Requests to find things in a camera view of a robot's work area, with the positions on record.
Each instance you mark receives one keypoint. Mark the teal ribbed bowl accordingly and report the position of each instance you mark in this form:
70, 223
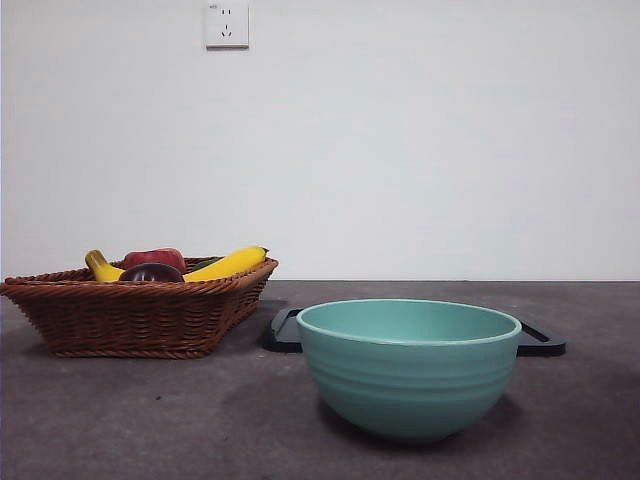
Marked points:
407, 380

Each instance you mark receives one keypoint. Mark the dark red plum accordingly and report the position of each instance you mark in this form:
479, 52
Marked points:
150, 273

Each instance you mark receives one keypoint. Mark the yellow banana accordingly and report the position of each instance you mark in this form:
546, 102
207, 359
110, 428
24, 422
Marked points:
225, 262

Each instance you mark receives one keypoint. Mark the dark green rectangular tray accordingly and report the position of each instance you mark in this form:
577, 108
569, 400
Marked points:
280, 336

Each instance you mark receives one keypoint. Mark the green avocado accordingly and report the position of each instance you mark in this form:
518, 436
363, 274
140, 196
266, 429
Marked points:
205, 263

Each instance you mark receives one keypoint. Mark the red apple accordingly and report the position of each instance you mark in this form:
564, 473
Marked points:
152, 257

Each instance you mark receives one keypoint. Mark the brown wicker basket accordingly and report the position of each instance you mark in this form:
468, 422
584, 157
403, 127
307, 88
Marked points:
135, 320

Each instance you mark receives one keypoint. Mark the white wall socket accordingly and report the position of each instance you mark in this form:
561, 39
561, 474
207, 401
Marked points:
227, 25

